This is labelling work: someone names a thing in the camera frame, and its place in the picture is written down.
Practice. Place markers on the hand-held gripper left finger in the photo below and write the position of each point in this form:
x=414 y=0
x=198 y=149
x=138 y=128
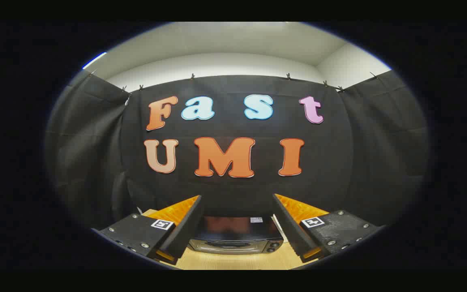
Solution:
x=185 y=227

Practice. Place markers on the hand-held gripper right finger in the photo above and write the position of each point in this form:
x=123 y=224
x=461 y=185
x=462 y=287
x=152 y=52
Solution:
x=290 y=227

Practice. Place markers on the black toaster oven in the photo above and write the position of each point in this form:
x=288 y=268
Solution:
x=233 y=235

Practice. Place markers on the ceiling light strip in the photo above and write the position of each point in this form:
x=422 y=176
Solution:
x=94 y=60

